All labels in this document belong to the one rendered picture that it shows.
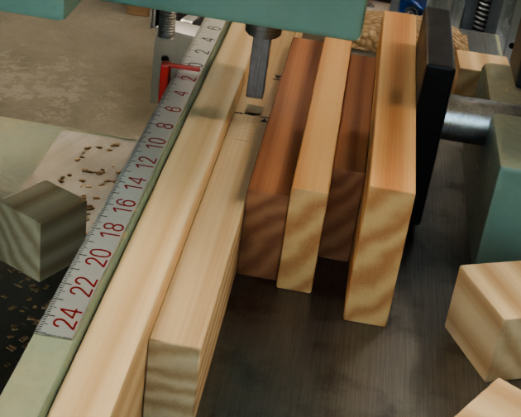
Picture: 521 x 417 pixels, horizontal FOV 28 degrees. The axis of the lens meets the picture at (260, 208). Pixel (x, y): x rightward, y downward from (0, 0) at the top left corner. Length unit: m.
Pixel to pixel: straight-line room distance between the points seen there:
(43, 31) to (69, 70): 0.29
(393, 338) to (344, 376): 0.04
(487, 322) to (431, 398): 0.04
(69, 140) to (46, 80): 2.07
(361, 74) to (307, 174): 0.14
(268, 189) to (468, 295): 0.10
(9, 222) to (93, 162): 0.15
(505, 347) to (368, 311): 0.06
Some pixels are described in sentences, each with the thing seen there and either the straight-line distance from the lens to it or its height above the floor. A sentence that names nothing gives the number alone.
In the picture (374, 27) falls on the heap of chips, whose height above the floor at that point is 0.91.
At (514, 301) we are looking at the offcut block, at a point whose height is 0.93.
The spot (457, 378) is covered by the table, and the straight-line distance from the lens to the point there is 0.46.
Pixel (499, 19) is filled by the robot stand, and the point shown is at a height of 0.78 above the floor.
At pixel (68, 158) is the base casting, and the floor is 0.80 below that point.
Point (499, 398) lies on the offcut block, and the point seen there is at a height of 0.94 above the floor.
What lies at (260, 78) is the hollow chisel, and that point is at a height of 0.96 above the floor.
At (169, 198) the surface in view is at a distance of 0.45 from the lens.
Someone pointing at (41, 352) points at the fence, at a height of 0.96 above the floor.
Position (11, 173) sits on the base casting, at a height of 0.80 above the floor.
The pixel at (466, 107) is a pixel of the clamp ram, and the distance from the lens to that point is 0.56.
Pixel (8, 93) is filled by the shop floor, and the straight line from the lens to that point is 2.81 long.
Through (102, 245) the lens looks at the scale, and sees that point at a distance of 0.41.
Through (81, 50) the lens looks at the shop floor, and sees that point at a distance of 3.10.
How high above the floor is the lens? 1.18
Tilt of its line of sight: 30 degrees down
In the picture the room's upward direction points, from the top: 8 degrees clockwise
